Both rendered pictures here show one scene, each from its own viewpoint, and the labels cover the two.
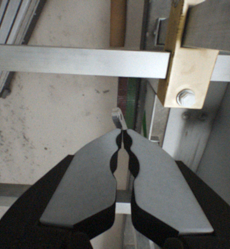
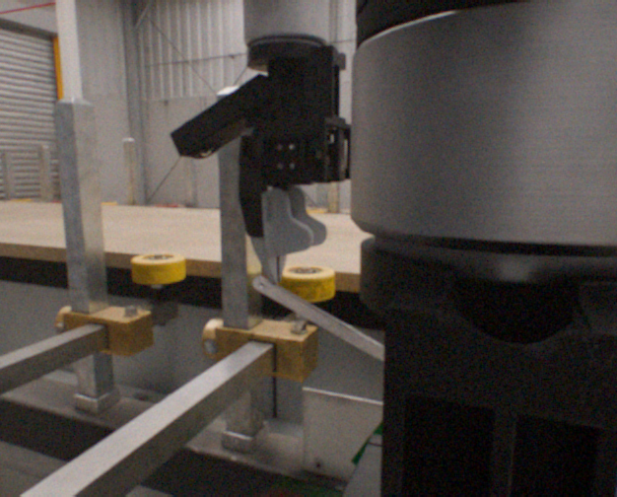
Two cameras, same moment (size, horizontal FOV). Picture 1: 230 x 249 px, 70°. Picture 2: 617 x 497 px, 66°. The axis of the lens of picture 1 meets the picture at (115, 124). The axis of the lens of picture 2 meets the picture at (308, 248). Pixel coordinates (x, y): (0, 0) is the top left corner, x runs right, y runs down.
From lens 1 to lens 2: 0.49 m
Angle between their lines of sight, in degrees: 92
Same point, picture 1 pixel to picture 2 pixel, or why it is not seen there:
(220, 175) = not seen: hidden behind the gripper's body
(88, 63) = (216, 376)
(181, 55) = (255, 329)
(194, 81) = (286, 327)
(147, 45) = (247, 460)
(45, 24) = not seen: outside the picture
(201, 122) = not seen: hidden behind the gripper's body
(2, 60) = (137, 433)
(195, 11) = (226, 312)
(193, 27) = (236, 309)
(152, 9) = (208, 448)
